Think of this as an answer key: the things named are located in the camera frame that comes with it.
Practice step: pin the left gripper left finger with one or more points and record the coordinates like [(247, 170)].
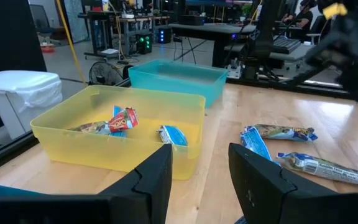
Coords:
[(135, 202)]

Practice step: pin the black partition screen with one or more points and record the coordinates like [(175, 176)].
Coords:
[(8, 31)]

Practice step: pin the blue chewy granola bar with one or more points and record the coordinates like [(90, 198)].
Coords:
[(174, 136), (118, 111)]

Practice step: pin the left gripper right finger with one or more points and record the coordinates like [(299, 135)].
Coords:
[(266, 199)]

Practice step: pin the computer tower green lights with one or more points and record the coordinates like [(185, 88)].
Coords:
[(144, 43)]

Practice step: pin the grey desk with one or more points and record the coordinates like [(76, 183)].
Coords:
[(287, 57)]

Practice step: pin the purple green oatmeal raisin bar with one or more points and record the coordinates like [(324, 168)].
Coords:
[(328, 169), (284, 132)]

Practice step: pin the black table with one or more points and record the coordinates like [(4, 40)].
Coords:
[(210, 29)]

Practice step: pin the red ended chewy granola bar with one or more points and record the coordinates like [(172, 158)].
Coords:
[(123, 119)]

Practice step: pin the yellow translucent plastic bin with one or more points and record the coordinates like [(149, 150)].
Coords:
[(104, 152)]

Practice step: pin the black floor fan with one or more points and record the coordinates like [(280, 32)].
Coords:
[(104, 74)]

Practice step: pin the blue white granola bar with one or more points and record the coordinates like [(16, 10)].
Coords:
[(255, 144)]

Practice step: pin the person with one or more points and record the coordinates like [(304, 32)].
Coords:
[(303, 20)]

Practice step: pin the blue plastic bin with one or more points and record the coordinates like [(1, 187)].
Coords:
[(5, 189)]

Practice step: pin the computer tower blue lights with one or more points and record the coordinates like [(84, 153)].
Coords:
[(164, 35)]

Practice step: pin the teal translucent plastic bin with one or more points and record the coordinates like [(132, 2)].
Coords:
[(179, 84)]

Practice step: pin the wooden desk black frame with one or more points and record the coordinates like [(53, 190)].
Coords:
[(129, 20)]

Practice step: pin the black office chair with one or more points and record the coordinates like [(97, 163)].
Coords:
[(40, 21)]

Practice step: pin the white trash bin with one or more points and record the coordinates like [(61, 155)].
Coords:
[(20, 93)]

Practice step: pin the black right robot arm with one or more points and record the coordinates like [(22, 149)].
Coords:
[(261, 37)]

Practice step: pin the black backlit keyboard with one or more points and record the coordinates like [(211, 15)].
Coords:
[(286, 45)]

